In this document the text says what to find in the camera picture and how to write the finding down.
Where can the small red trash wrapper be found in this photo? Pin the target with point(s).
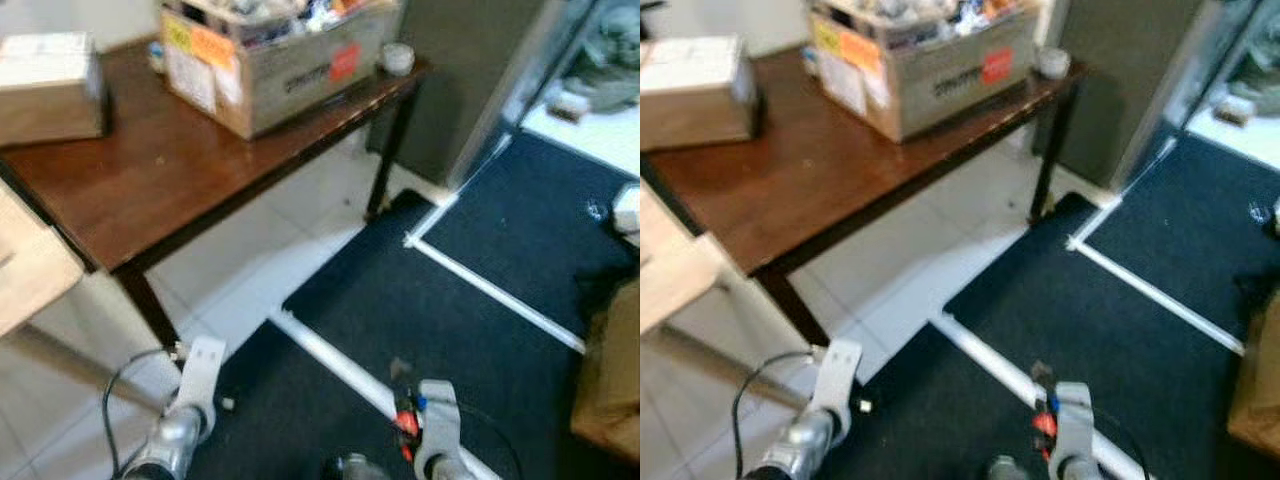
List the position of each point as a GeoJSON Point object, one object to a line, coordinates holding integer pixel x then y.
{"type": "Point", "coordinates": [406, 424]}
{"type": "Point", "coordinates": [1045, 426]}

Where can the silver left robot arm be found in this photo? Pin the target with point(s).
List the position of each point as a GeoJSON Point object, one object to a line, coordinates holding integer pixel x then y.
{"type": "Point", "coordinates": [170, 445]}
{"type": "Point", "coordinates": [805, 445]}

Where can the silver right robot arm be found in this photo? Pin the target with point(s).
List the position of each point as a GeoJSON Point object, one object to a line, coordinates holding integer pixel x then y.
{"type": "Point", "coordinates": [445, 470]}
{"type": "Point", "coordinates": [1080, 470]}

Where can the brown cardboard rubbish bin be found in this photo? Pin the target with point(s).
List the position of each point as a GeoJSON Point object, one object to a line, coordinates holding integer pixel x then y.
{"type": "Point", "coordinates": [1258, 390]}
{"type": "Point", "coordinates": [610, 380]}

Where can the white plastic object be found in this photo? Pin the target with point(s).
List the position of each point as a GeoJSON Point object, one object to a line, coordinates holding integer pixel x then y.
{"type": "Point", "coordinates": [628, 215]}

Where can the light wood table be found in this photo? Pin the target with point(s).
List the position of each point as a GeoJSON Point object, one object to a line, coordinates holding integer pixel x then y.
{"type": "Point", "coordinates": [670, 275]}
{"type": "Point", "coordinates": [30, 270]}

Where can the small cardboard box white labels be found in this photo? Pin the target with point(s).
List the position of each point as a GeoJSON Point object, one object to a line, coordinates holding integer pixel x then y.
{"type": "Point", "coordinates": [695, 105]}
{"type": "Point", "coordinates": [50, 100]}

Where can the white floor tape strip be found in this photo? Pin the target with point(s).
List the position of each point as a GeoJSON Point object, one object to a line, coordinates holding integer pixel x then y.
{"type": "Point", "coordinates": [460, 190]}
{"type": "Point", "coordinates": [1160, 299]}
{"type": "Point", "coordinates": [500, 297]}
{"type": "Point", "coordinates": [1120, 193]}
{"type": "Point", "coordinates": [330, 362]}
{"type": "Point", "coordinates": [990, 358]}

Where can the grey green fabric heap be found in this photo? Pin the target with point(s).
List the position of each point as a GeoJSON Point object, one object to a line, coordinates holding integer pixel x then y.
{"type": "Point", "coordinates": [1260, 60]}
{"type": "Point", "coordinates": [610, 60]}

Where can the dark brown wooden table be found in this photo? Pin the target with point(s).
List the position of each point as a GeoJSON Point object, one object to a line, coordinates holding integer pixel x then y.
{"type": "Point", "coordinates": [850, 180]}
{"type": "Point", "coordinates": [200, 170]}

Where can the dark grey door panel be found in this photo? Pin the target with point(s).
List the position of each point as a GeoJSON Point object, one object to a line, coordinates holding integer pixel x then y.
{"type": "Point", "coordinates": [460, 80]}
{"type": "Point", "coordinates": [1120, 80]}

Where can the black floor mat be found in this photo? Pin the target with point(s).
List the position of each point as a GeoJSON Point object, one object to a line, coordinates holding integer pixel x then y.
{"type": "Point", "coordinates": [400, 310]}
{"type": "Point", "coordinates": [1100, 330]}

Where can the large cardboard box yellow label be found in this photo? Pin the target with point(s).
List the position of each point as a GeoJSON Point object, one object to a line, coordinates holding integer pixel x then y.
{"type": "Point", "coordinates": [940, 90]}
{"type": "Point", "coordinates": [290, 85]}

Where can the silver metal door frame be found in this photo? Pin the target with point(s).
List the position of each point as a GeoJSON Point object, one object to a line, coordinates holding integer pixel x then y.
{"type": "Point", "coordinates": [530, 80]}
{"type": "Point", "coordinates": [1185, 90]}

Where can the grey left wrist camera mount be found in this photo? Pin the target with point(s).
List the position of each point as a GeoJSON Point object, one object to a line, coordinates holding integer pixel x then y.
{"type": "Point", "coordinates": [840, 372]}
{"type": "Point", "coordinates": [205, 370]}

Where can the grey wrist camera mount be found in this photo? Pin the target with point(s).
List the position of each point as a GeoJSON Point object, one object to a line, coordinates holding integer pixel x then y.
{"type": "Point", "coordinates": [438, 420]}
{"type": "Point", "coordinates": [205, 370]}
{"type": "Point", "coordinates": [1075, 422]}
{"type": "Point", "coordinates": [840, 372]}

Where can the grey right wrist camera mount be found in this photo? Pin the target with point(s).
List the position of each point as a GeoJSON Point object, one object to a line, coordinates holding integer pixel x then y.
{"type": "Point", "coordinates": [438, 420]}
{"type": "Point", "coordinates": [1075, 422]}

